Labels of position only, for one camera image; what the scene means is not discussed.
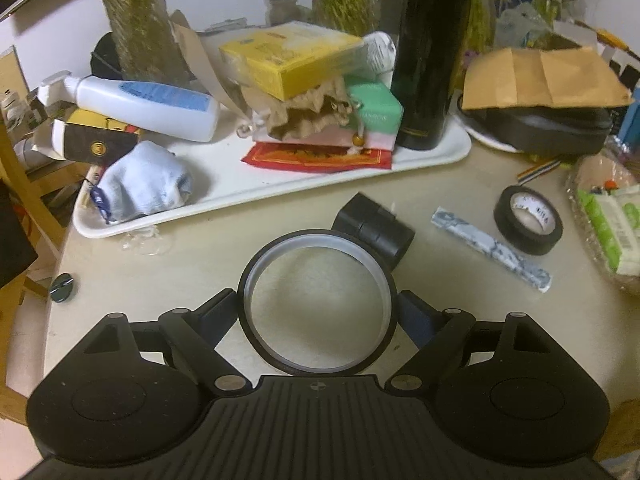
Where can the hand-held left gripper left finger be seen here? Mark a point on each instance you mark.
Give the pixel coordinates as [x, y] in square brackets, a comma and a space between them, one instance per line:
[220, 312]

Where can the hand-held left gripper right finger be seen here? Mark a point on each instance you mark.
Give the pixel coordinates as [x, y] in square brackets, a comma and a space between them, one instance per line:
[415, 317]

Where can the black short cylinder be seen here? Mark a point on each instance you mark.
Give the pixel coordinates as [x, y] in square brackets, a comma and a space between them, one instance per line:
[382, 230]

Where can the blue white patterned stick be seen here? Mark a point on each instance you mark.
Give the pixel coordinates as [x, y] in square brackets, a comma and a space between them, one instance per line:
[487, 245]

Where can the black electrical tape roll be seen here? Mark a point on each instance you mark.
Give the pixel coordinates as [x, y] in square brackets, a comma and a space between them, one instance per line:
[530, 246]

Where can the white plastic tray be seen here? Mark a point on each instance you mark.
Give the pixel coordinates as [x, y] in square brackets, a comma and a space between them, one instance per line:
[280, 185]

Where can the light blue sock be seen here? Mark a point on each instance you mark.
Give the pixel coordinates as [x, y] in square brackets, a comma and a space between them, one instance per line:
[145, 185]

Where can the small round knob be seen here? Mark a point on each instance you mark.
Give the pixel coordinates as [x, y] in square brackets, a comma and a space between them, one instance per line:
[63, 287]

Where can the red packet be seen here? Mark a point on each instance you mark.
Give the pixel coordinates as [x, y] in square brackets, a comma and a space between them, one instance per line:
[310, 156]

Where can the white plate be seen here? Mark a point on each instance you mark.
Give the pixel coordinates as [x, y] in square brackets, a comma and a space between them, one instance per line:
[492, 143]

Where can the wicker basket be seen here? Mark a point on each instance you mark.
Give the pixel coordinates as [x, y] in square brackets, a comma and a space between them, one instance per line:
[590, 240]

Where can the bundle of coloured sticks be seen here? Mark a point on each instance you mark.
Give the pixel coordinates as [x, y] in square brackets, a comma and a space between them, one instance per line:
[537, 169]

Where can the black and yellow box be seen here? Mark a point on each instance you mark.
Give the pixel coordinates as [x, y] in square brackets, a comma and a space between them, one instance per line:
[95, 147]

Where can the crumpled brown paper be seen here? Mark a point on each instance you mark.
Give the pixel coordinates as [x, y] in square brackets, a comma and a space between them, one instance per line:
[300, 115]

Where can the green sponge block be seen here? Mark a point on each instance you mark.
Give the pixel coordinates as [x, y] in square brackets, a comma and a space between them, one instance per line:
[375, 107]

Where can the black cloth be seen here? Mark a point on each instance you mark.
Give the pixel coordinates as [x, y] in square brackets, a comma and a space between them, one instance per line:
[15, 240]

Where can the large green white tissue pack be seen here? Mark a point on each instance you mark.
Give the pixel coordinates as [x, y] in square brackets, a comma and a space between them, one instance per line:
[615, 230]

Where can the white lotion bottle blue label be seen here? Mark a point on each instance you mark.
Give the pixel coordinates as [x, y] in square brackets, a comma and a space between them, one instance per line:
[150, 105]

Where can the wooden chair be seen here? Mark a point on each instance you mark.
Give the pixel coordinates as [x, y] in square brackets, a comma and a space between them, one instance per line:
[20, 200]

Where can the black zip case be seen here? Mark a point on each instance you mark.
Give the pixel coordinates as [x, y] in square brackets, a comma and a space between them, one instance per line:
[550, 130]

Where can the brown paper bag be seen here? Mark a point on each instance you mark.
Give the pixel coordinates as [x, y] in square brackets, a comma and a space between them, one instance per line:
[210, 75]

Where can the black thermos flask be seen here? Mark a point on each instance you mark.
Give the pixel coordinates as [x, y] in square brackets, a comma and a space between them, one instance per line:
[430, 60]

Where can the yellow cardboard box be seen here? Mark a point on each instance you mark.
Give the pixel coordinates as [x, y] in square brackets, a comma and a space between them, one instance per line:
[300, 60]

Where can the white printed tube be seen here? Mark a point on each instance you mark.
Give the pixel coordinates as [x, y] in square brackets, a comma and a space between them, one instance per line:
[380, 52]

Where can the brown paper envelope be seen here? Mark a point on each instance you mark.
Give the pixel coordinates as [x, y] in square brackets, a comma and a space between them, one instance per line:
[550, 80]

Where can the black round object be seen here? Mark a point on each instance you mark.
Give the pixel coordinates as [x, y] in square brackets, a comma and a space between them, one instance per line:
[104, 55]

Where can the small dark glass jar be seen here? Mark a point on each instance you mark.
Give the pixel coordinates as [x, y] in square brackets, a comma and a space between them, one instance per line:
[285, 2]

